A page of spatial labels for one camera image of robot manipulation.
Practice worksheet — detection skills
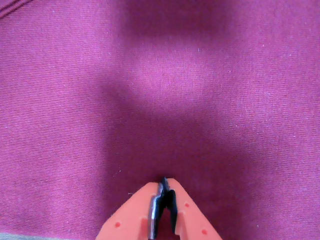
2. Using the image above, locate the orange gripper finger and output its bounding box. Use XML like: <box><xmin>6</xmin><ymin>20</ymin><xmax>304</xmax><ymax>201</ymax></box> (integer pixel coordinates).
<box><xmin>95</xmin><ymin>181</ymin><xmax>165</xmax><ymax>240</ymax></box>
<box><xmin>161</xmin><ymin>176</ymin><xmax>224</xmax><ymax>240</ymax></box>

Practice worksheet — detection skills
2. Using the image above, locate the maroon cloth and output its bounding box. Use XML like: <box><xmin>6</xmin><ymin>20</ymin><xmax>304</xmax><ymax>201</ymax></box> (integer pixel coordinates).
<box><xmin>0</xmin><ymin>0</ymin><xmax>320</xmax><ymax>240</ymax></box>

